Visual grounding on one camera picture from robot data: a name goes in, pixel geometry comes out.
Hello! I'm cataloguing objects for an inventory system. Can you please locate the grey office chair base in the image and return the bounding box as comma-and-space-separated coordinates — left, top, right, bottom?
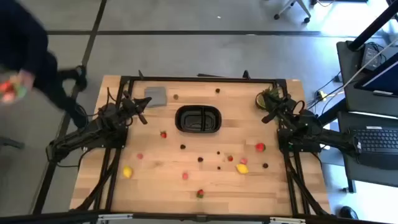
273, 0, 312, 24

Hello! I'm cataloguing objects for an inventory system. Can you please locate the black power adapter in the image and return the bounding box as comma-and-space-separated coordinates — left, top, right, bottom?
360, 43, 388, 72

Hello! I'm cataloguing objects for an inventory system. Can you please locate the black computer monitor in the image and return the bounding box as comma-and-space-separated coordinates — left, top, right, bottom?
354, 51, 398, 98

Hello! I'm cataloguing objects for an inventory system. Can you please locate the black crossbar with silver brackets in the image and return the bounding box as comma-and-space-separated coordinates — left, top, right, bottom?
0, 210, 398, 224

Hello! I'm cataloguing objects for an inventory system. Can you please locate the black keyboard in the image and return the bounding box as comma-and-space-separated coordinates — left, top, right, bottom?
348, 126, 398, 170

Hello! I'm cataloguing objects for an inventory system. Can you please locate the grey chair leg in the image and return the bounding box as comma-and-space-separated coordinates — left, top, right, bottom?
0, 136, 25, 151

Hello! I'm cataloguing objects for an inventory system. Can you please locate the white cable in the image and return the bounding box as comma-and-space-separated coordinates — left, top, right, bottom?
337, 37, 398, 94

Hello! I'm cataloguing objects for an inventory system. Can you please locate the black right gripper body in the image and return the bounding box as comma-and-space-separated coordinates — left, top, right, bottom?
271, 96, 298, 121

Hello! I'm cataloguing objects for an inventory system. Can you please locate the colourful toy fruit bundle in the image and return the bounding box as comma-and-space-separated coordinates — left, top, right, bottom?
0, 79, 29, 104

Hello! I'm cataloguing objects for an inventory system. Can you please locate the black desk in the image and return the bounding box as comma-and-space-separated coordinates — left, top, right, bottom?
336, 40, 398, 113
337, 110, 398, 194

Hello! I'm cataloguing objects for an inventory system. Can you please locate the potted green succulent plant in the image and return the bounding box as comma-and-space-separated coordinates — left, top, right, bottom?
255, 86, 282, 110

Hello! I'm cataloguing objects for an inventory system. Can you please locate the black aluminium table frame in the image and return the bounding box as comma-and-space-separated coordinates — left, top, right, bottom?
70, 70, 332, 218

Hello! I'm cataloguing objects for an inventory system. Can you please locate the black plastic tupperware container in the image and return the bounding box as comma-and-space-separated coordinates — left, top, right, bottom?
174, 105, 223, 134

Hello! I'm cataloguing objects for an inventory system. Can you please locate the grey folded cloth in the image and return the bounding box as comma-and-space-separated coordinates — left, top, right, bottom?
144, 86, 168, 108

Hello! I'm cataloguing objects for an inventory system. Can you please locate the person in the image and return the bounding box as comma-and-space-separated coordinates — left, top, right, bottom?
0, 0, 90, 130

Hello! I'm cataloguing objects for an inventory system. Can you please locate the black metal pole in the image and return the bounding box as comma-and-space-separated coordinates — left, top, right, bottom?
347, 0, 398, 52

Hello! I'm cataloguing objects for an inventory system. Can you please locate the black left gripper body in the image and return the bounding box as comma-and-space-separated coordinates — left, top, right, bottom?
119, 90, 142, 121

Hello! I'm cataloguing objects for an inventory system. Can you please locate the person's hand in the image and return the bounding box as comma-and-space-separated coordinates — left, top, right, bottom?
17, 70, 35, 91

